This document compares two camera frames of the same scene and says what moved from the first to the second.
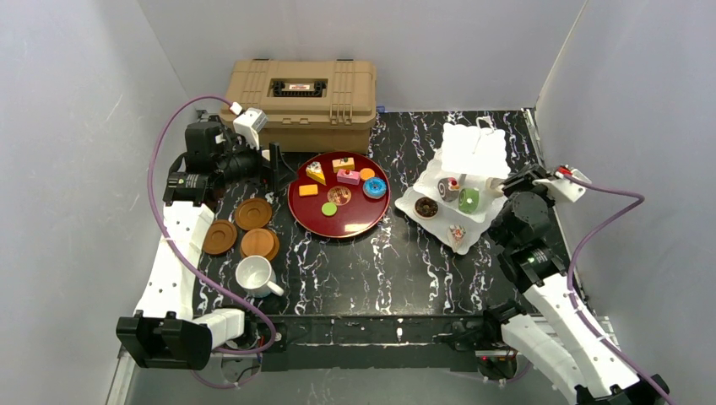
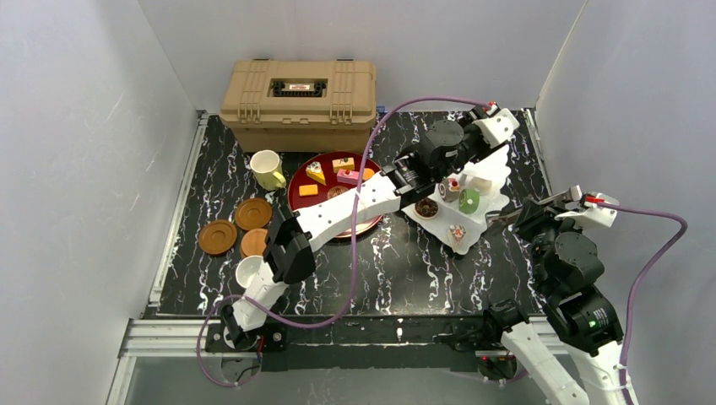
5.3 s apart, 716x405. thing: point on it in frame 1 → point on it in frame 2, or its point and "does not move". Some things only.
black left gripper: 271,165 → 467,154
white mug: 255,275 does not move
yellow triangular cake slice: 314,170 does not move
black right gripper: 508,184 → 528,213
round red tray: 339,195 does not move
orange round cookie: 366,173 does not move
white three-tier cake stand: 461,194 does not move
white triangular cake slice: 458,234 does not move
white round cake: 491,186 → 484,186
